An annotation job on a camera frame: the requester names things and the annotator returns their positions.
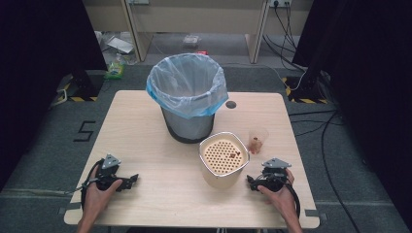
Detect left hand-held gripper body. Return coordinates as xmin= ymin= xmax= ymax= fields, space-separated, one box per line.
xmin=93 ymin=153 xmax=130 ymax=192

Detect black curtain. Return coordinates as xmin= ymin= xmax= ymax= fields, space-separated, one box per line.
xmin=0 ymin=0 xmax=109 ymax=192
xmin=292 ymin=0 xmax=412 ymax=231

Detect black floor cables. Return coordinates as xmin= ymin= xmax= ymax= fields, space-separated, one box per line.
xmin=287 ymin=109 xmax=362 ymax=233

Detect beige wooden desk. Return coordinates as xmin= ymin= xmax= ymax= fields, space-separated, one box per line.
xmin=82 ymin=0 xmax=270 ymax=65

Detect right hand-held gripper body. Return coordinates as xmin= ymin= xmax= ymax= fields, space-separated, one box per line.
xmin=256 ymin=157 xmax=292 ymax=192

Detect green snack packet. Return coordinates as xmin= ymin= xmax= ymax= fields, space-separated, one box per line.
xmin=103 ymin=60 xmax=126 ymax=81

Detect clear plastic cup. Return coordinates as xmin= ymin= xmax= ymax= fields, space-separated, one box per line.
xmin=248 ymin=126 xmax=270 ymax=155

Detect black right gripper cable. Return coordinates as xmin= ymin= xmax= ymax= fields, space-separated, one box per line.
xmin=284 ymin=182 xmax=302 ymax=218

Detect person's right hand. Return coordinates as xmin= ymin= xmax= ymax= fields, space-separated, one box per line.
xmin=257 ymin=168 xmax=296 ymax=216

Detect small clear plastic packet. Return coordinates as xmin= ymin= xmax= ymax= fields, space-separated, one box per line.
xmin=182 ymin=34 xmax=201 ymax=47

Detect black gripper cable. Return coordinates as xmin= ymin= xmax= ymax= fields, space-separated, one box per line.
xmin=64 ymin=158 xmax=105 ymax=210
xmin=284 ymin=182 xmax=302 ymax=218

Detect white floor cable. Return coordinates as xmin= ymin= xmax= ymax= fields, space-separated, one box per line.
xmin=223 ymin=61 xmax=308 ymax=92

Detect cream container with perforated strainer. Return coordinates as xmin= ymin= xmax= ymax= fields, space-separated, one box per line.
xmin=198 ymin=131 xmax=251 ymax=190

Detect black stand base striped tape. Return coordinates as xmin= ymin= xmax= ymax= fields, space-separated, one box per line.
xmin=281 ymin=75 xmax=330 ymax=105
xmin=55 ymin=69 xmax=107 ymax=103

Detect person's left hand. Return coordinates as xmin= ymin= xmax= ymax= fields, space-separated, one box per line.
xmin=82 ymin=167 xmax=124 ymax=221

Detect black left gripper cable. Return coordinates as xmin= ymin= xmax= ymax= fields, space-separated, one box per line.
xmin=64 ymin=158 xmax=105 ymax=210

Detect black cables from socket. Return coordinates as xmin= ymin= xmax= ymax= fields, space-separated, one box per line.
xmin=261 ymin=2 xmax=309 ymax=73

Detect clear plastic bag with papers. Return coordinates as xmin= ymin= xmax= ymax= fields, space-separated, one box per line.
xmin=94 ymin=30 xmax=138 ymax=66

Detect grey metal mesh trash can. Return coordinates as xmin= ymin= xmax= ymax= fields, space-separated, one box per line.
xmin=160 ymin=106 xmax=216 ymax=145

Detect blue translucent plastic bin bag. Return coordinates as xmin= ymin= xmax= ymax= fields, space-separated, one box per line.
xmin=146 ymin=52 xmax=229 ymax=120

